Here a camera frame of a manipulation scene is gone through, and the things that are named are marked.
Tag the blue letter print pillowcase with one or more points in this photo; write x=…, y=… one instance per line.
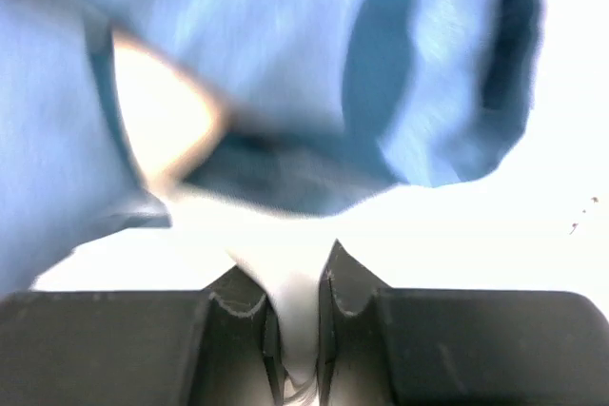
x=328, y=101

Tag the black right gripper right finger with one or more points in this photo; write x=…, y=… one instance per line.
x=380, y=345

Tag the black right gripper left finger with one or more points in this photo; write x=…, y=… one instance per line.
x=215, y=346

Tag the white pillow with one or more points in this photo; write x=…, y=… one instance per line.
x=285, y=253

